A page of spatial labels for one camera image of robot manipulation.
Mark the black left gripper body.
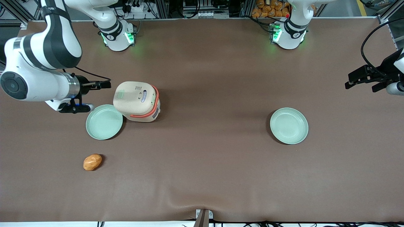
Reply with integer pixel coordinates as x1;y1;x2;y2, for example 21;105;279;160
377;48;404;83

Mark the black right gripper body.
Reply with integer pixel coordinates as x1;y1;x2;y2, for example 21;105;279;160
76;75;93;96

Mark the beige rice cooker orange trim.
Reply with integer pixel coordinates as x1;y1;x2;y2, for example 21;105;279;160
113;81;161;123

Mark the pale green round plate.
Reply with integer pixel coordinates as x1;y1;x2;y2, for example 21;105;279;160
270;108;309;145
86;104;123;140

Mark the orange-brown bread roll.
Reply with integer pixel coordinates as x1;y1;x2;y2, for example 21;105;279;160
83;154;103;171

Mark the white power strip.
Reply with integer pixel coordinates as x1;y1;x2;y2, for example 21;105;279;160
121;3;149;14

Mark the bag of orange bread rolls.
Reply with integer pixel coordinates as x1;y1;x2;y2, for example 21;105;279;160
251;0;291;18

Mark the white connector block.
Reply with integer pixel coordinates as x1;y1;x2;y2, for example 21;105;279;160
186;11;230;19

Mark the brown table mat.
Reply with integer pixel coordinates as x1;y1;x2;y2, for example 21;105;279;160
0;17;404;223

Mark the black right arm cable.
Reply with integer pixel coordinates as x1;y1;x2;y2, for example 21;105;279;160
62;66;111;82

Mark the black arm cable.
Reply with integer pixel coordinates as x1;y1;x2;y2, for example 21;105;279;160
361;18;404;80
62;66;111;82

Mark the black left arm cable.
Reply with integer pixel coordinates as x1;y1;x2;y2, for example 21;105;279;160
361;18;404;80

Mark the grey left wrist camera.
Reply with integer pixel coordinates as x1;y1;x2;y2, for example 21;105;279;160
372;81;404;96

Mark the aluminium frame profile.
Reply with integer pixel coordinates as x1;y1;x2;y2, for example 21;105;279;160
0;0;42;26
377;0;404;25

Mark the grey metal camera bracket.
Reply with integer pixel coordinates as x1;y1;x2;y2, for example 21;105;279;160
193;209;214;227

